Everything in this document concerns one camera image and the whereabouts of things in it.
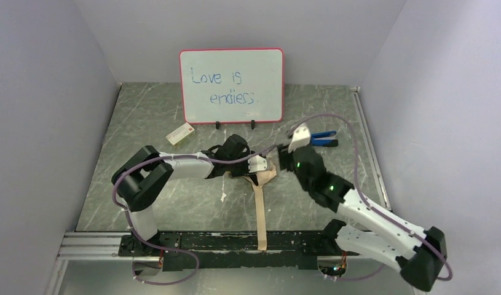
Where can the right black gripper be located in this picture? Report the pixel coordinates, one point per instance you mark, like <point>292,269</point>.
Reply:
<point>285,155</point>

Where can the beige and black umbrella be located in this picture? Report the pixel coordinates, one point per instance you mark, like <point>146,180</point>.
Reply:
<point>258,181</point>

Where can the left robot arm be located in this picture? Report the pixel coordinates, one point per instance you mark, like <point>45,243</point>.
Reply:
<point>140,180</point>

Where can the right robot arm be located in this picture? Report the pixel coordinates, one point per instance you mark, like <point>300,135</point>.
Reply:
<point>418,254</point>

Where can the blue and black stapler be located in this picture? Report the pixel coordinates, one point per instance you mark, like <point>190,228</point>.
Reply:
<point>324,139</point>

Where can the black whiteboard stand feet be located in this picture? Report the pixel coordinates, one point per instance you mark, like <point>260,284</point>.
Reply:
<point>251,123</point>

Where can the red framed whiteboard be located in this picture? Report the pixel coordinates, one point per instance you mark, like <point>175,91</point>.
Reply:
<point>232,86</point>

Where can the white and green box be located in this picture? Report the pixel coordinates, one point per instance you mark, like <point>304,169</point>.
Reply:
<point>179,134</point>

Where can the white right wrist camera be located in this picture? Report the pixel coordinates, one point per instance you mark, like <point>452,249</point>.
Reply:
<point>300,137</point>

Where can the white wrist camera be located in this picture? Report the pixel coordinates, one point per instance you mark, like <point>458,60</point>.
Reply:
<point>300,137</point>
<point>257,164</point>

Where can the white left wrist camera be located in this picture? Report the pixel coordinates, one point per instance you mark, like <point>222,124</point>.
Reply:
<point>257,164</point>

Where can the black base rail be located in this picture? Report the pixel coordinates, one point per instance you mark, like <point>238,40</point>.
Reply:
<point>224,250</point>

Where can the aluminium frame rail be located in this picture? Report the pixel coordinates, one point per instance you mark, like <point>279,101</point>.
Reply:
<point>103,246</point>

